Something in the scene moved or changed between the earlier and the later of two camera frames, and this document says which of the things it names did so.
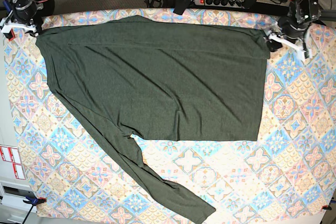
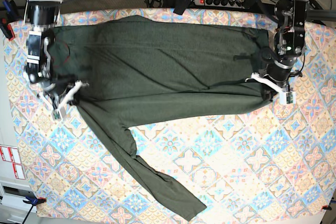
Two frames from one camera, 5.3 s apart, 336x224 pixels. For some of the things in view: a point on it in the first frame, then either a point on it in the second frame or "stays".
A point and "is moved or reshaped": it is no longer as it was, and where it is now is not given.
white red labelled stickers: [11, 154] stays
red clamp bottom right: [326, 207] stays
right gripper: [290, 28] → [280, 73]
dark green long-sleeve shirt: [136, 75] is moved or reshaped
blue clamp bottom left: [34, 201] stays
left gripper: [23, 13] → [58, 86]
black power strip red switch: [220, 1] stays
